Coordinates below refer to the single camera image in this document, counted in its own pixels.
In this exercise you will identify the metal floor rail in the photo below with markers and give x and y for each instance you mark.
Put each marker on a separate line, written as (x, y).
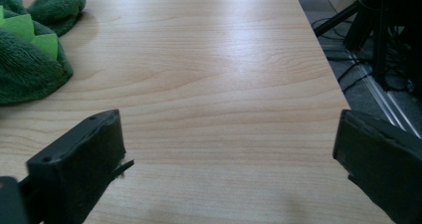
(386, 101)

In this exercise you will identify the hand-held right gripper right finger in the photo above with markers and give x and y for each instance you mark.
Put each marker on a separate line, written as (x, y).
(381, 157)

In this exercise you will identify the green plush dinosaur toy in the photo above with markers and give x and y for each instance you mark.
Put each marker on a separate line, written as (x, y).
(30, 51)

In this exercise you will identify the black metal stand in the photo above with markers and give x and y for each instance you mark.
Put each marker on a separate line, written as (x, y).
(381, 21)

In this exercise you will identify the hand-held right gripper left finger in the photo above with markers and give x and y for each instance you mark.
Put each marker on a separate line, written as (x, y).
(74, 167)

